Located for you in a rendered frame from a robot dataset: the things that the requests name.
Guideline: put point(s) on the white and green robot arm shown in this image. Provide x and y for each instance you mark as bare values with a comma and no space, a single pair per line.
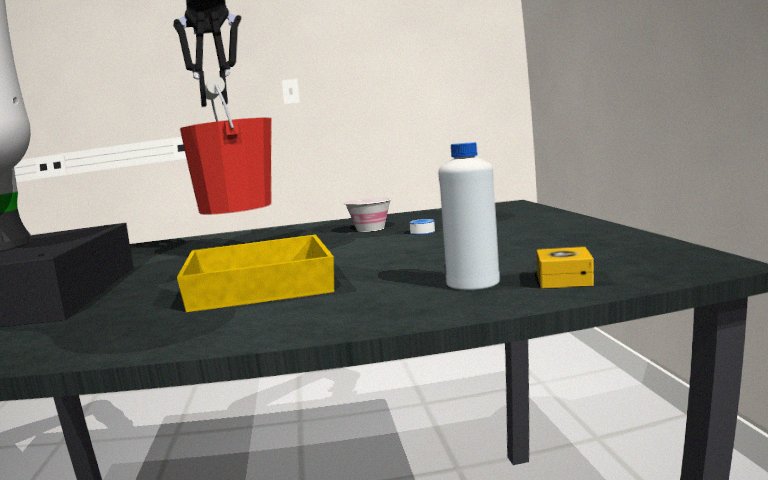
14,141

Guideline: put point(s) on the red pail with grey wire handle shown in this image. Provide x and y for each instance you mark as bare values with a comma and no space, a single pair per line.
230,173

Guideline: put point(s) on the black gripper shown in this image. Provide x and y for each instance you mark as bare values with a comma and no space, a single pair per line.
208,16

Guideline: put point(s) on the white bottle with blue cap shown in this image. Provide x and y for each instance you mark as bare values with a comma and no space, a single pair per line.
469,220

